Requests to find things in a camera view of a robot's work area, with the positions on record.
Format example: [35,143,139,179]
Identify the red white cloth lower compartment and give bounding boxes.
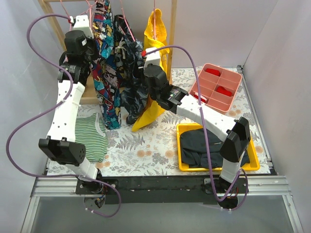
[193,94,208,103]

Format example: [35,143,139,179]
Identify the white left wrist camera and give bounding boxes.
[69,15,94,39]

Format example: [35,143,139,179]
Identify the pink hanger with dark shorts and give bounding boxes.
[119,0,136,42]

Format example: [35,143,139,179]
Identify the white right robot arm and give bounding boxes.
[143,64,251,193]

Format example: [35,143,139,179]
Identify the yellow plastic tray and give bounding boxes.
[176,123,260,172]

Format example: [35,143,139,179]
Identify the red cloth middle compartment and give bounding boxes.
[216,86,232,97]

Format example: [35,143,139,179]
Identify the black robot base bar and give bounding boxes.
[75,174,240,205]

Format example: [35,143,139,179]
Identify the pink wire hanger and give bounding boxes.
[86,0,97,28]
[60,0,89,17]

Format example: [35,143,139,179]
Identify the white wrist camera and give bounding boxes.
[141,47,161,69]
[69,15,94,39]

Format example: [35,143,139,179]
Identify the colourful comic print shorts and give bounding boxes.
[92,0,121,130]

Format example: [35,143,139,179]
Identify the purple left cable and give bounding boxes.
[6,14,122,218]

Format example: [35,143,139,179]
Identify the floral table cloth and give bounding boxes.
[47,67,277,178]

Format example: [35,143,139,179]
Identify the red cloth upper compartment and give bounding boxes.
[205,68,221,77]

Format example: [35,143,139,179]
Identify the pink hanger with yellow shorts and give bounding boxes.
[153,0,156,40]

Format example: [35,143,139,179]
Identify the green striped shirt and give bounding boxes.
[75,113,108,162]

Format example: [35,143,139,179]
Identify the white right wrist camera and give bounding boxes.
[141,47,161,69]

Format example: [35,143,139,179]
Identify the dark leaf print shorts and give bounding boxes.
[114,15,148,125]

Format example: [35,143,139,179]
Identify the yellow shorts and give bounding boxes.
[132,8,167,132]

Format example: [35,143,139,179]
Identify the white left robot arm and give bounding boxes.
[38,30,104,194]

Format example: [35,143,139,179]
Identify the pink divided organiser box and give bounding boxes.
[189,63,242,115]

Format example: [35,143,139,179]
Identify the dark navy garment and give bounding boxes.
[179,130,251,168]

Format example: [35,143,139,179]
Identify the wooden clothes rack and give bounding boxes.
[38,0,178,104]

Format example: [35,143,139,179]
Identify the purple cable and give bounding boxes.
[145,45,250,211]
[6,14,122,218]

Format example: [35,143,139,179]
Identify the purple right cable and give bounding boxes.
[145,45,250,211]

